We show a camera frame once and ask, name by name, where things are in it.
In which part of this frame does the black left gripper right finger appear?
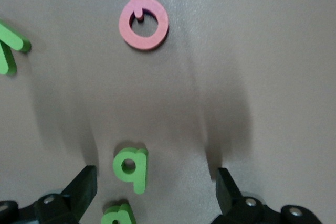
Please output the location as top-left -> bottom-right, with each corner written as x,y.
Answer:
212,167 -> 265,224

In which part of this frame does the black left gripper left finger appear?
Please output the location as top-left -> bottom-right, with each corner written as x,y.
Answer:
34,165 -> 98,224

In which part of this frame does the green foam letter U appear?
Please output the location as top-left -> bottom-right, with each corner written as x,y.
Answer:
101,202 -> 137,224

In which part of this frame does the green lowercase q foam letter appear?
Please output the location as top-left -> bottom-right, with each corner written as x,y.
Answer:
112,147 -> 149,195

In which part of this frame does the green foam letter N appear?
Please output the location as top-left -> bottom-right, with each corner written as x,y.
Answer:
0,19 -> 32,76

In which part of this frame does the brown table cover sheet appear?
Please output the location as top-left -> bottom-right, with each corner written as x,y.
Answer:
0,0 -> 336,224

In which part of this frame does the pink foam letter Q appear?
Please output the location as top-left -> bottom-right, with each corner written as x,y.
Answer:
118,0 -> 170,51

